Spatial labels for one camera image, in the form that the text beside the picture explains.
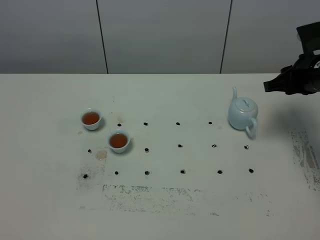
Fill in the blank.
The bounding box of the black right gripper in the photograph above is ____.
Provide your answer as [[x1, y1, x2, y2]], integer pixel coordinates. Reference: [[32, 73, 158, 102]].
[[263, 52, 320, 95]]

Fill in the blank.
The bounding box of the light blue porcelain teapot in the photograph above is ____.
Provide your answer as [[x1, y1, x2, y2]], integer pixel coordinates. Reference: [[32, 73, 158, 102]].
[[227, 87, 259, 139]]

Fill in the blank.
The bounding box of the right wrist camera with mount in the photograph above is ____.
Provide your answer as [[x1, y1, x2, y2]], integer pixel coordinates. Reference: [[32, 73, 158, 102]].
[[296, 21, 320, 55]]

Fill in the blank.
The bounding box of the far light blue teacup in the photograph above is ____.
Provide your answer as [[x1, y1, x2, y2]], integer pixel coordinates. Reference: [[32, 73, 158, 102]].
[[80, 108, 102, 131]]

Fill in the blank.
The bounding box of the light blue teacup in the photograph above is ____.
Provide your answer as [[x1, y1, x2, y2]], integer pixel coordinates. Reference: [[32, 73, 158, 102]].
[[80, 108, 102, 131], [106, 129, 131, 154]]

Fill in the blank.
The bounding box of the near light blue teacup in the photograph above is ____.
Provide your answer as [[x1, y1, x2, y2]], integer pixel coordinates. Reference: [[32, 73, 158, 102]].
[[106, 129, 131, 154]]

